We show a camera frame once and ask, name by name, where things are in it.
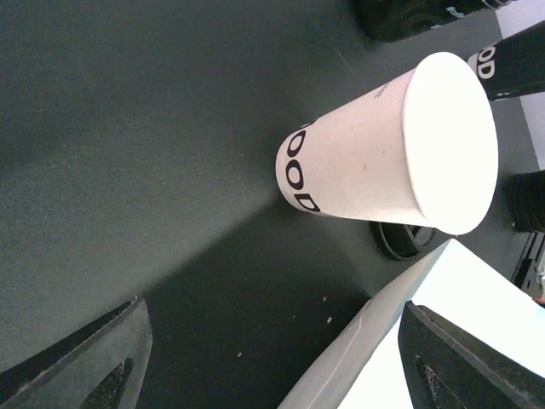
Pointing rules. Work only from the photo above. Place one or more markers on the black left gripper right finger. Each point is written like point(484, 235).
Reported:
point(447, 367)

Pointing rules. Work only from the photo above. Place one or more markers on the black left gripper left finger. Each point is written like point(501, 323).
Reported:
point(101, 365)

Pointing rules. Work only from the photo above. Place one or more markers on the light blue paper bag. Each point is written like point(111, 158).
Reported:
point(362, 367)

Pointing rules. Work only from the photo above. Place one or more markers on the loose black cup lid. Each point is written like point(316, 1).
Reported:
point(401, 242)

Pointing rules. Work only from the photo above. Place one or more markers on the tall stack of paper cups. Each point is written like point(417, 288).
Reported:
point(512, 67)

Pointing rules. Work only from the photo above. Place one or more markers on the black paper cup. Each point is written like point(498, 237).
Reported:
point(393, 20)

